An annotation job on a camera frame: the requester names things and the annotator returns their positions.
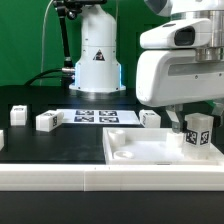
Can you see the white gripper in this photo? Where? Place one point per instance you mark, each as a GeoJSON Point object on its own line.
{"type": "Point", "coordinates": [169, 73]}

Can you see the white square tabletop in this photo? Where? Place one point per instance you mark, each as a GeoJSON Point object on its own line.
{"type": "Point", "coordinates": [150, 146]}

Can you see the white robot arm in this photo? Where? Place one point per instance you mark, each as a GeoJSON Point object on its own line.
{"type": "Point", "coordinates": [98, 72]}

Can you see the sheet with AprilTag markers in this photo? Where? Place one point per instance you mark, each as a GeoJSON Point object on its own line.
{"type": "Point", "coordinates": [108, 117]}

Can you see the white U-shaped obstacle fence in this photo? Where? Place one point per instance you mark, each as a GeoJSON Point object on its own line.
{"type": "Point", "coordinates": [111, 177]}

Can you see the white block at left edge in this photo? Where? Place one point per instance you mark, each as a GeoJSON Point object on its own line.
{"type": "Point", "coordinates": [1, 139]}

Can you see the black camera stand pole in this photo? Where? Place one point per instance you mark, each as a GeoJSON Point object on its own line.
{"type": "Point", "coordinates": [69, 9]}

